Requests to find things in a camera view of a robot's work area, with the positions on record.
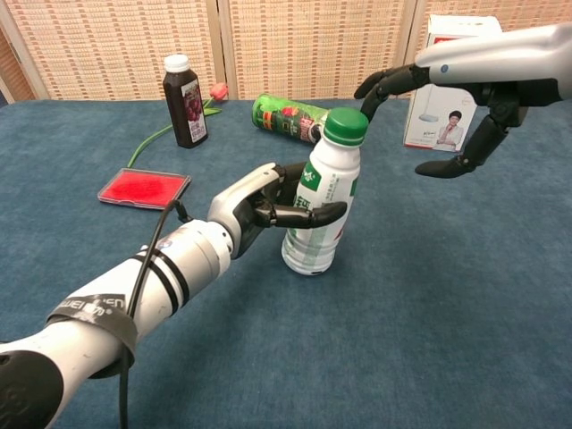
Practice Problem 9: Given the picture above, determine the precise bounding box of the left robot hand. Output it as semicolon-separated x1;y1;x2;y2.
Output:
206;161;349;260

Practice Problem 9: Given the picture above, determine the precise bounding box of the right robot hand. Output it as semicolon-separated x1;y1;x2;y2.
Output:
353;21;572;180

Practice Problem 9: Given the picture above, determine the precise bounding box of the white bottle with green cap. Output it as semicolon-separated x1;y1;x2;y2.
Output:
281;131;362;276

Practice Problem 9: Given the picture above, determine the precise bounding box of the green bottle cap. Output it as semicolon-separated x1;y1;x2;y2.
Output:
322;107;370;147

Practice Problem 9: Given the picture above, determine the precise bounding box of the dark juice bottle white cap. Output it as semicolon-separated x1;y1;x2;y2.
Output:
162;54;210;149

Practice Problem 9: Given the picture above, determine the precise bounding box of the white lamp box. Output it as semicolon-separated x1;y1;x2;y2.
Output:
403;13;504;153

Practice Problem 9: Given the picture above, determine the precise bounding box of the green chips can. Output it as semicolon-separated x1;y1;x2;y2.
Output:
251;92;332;148

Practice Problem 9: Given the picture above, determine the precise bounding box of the red ink pad case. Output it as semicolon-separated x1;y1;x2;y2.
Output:
97;167;193;211

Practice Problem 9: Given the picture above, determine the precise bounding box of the artificial red tulip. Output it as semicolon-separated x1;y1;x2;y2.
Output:
128;82;230;167

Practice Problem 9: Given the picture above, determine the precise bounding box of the bamboo folding screen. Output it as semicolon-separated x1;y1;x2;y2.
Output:
0;0;572;106

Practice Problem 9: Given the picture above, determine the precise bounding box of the blue felt table cover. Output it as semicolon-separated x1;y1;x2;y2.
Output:
0;97;572;429

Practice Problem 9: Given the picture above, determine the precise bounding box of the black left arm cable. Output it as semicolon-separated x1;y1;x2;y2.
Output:
118;199;189;429

